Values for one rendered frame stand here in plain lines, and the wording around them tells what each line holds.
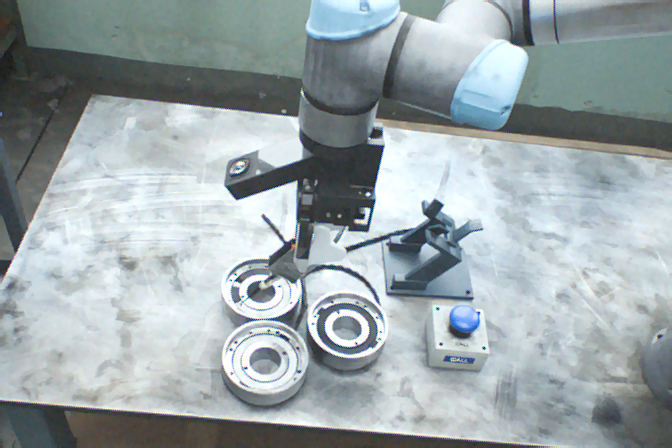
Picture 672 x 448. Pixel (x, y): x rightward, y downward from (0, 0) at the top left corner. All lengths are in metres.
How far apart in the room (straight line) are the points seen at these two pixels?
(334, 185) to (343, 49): 0.18
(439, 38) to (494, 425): 0.50
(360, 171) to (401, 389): 0.32
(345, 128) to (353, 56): 0.08
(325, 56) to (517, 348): 0.53
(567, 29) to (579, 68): 1.97
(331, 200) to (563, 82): 2.03
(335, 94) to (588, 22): 0.24
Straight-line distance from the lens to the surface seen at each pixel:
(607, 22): 0.68
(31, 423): 1.00
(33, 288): 0.99
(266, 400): 0.83
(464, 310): 0.89
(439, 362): 0.91
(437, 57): 0.58
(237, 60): 2.56
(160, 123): 1.22
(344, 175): 0.71
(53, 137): 2.50
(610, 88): 2.74
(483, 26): 0.62
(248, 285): 0.92
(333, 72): 0.60
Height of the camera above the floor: 1.55
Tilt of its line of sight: 46 degrees down
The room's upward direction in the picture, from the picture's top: 10 degrees clockwise
